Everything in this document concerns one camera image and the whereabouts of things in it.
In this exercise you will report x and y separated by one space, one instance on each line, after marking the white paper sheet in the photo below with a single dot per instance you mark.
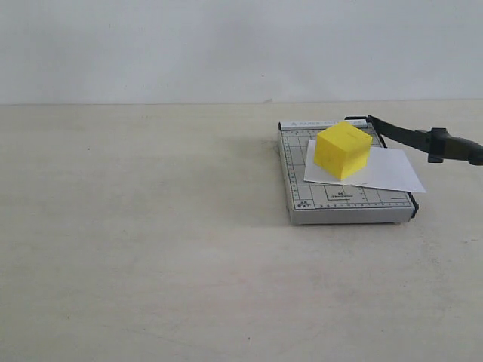
387 169

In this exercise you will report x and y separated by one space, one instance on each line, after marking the yellow cube block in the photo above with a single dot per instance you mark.
342 150

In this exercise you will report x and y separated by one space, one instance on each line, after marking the grey paper cutter base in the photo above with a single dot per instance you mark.
312 203

